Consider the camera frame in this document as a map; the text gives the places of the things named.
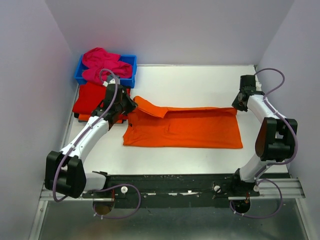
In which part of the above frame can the orange t-shirt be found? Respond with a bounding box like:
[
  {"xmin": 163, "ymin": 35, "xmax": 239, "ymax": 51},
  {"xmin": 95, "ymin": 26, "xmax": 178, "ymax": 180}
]
[
  {"xmin": 73, "ymin": 113, "xmax": 128, "ymax": 124},
  {"xmin": 123, "ymin": 96, "xmax": 243, "ymax": 149}
]

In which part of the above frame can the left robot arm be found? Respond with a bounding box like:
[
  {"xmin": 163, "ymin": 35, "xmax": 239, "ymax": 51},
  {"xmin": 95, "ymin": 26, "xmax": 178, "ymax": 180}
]
[{"xmin": 44, "ymin": 83, "xmax": 138, "ymax": 202}]

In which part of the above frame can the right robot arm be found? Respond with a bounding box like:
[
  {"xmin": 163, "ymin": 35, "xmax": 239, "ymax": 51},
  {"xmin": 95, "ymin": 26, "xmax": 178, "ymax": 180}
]
[{"xmin": 230, "ymin": 74, "xmax": 298, "ymax": 196}]

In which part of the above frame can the blue plastic bin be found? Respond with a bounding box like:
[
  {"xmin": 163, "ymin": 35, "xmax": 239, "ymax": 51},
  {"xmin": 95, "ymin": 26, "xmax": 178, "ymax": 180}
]
[{"xmin": 74, "ymin": 54, "xmax": 138, "ymax": 89}]

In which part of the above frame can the grey garment in bin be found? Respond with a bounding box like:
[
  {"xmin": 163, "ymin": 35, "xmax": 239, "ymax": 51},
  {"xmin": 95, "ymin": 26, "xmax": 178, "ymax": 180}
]
[{"xmin": 107, "ymin": 74, "xmax": 120, "ymax": 84}]

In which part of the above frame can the folded red t-shirt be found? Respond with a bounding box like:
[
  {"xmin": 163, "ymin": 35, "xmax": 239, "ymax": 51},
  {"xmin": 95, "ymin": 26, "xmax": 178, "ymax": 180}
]
[{"xmin": 72, "ymin": 82, "xmax": 131, "ymax": 118}]

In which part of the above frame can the folded orange t-shirt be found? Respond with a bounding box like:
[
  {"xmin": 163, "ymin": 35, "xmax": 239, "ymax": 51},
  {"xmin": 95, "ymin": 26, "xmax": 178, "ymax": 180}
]
[{"xmin": 73, "ymin": 113, "xmax": 128, "ymax": 124}]

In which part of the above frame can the pink t-shirt in bin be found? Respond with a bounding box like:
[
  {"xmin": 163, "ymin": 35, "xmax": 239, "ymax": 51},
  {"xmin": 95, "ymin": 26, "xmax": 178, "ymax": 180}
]
[{"xmin": 81, "ymin": 47, "xmax": 133, "ymax": 85}]

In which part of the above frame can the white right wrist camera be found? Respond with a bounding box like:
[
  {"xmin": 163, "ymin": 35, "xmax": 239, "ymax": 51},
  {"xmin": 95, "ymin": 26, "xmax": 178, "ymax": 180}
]
[{"xmin": 255, "ymin": 81, "xmax": 262, "ymax": 91}]

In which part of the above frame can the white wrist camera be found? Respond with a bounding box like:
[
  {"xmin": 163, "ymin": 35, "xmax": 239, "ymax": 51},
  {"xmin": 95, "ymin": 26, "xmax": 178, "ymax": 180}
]
[
  {"xmin": 255, "ymin": 81, "xmax": 262, "ymax": 91},
  {"xmin": 102, "ymin": 75, "xmax": 120, "ymax": 87}
]

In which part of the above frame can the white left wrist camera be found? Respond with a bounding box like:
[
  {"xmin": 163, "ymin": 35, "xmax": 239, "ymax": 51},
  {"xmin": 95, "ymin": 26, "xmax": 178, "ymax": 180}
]
[{"xmin": 102, "ymin": 75, "xmax": 120, "ymax": 87}]

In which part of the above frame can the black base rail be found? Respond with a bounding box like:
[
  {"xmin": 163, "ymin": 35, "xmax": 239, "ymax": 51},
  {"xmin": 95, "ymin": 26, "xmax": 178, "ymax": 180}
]
[{"xmin": 82, "ymin": 173, "xmax": 260, "ymax": 209}]

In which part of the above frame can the aluminium extrusion frame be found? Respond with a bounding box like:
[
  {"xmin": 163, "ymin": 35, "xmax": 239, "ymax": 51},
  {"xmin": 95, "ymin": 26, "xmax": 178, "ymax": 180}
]
[{"xmin": 29, "ymin": 173, "xmax": 307, "ymax": 240}]

